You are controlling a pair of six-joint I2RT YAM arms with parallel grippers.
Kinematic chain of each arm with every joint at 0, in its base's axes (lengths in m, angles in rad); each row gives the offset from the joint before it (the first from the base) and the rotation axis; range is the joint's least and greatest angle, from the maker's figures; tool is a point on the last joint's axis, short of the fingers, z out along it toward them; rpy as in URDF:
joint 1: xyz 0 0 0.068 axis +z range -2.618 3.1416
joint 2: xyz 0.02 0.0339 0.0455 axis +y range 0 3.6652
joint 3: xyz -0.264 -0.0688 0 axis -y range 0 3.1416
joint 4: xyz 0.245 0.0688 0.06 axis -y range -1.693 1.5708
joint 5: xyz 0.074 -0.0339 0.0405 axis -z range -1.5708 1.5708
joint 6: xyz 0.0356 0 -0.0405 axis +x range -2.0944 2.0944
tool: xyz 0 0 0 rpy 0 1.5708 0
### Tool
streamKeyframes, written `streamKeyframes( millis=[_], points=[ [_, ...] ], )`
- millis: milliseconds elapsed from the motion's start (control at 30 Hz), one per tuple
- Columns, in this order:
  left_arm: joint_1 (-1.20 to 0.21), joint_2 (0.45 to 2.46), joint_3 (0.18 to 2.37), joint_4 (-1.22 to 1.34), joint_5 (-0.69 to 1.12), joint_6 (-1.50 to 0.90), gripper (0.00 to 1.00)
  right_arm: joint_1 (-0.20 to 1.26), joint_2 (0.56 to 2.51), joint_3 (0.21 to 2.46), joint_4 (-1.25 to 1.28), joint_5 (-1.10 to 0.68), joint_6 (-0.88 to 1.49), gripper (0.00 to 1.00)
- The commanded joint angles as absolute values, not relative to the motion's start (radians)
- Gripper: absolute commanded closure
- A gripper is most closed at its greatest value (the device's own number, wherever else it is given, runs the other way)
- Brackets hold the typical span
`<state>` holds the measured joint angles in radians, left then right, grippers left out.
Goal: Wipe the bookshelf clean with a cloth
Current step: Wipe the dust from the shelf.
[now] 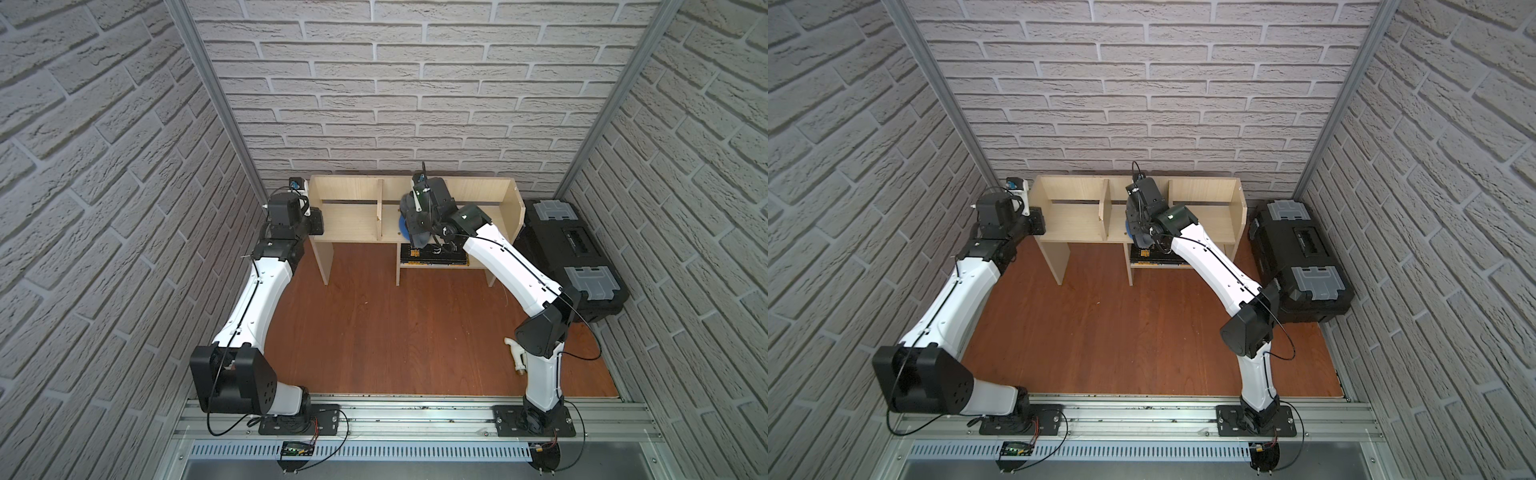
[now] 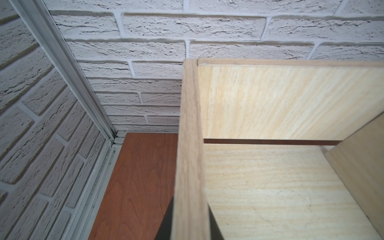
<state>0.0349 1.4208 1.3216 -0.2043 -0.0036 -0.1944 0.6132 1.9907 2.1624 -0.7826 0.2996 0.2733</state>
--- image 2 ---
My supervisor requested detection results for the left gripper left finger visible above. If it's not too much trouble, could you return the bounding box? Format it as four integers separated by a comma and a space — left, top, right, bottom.
154, 197, 174, 240

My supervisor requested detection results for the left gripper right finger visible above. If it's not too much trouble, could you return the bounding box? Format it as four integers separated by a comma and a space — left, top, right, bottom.
208, 206, 224, 240

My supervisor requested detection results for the aluminium rail frame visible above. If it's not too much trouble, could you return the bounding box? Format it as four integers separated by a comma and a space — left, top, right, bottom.
1, 1, 111, 240

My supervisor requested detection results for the light wooden bookshelf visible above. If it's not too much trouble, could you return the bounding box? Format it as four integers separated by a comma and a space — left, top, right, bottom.
171, 59, 384, 240

